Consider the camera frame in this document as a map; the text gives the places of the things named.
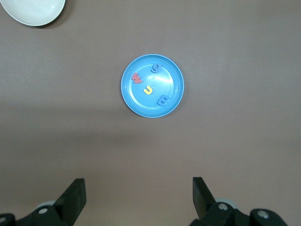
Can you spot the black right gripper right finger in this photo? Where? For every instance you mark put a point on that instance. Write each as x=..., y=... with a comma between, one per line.
x=204, y=207

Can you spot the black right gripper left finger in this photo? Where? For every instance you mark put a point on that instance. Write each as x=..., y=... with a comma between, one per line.
x=70, y=200

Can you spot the small blue foam letter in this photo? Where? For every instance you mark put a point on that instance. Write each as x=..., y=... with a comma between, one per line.
x=163, y=100

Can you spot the yellow foam letter u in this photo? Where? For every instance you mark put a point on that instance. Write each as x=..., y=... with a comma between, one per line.
x=148, y=91

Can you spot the red foam letter m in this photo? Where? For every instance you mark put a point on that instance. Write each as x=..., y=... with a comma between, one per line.
x=136, y=78

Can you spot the blue foam letter g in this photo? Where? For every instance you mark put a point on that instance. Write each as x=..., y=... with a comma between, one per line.
x=157, y=67

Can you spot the blue plastic plate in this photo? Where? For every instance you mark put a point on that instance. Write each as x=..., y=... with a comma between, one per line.
x=152, y=106

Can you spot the beige plastic plate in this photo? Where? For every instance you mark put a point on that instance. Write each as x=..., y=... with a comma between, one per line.
x=33, y=10

